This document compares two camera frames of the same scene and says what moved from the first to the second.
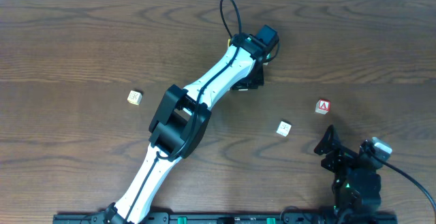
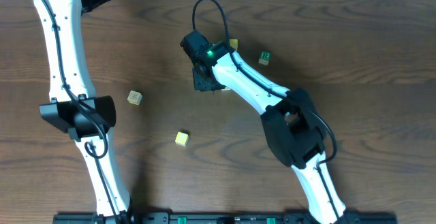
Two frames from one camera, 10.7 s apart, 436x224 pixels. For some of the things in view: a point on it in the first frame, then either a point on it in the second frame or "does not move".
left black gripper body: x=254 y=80 -> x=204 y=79
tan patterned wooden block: x=135 y=97 does not move
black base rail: x=235 y=218 does not move
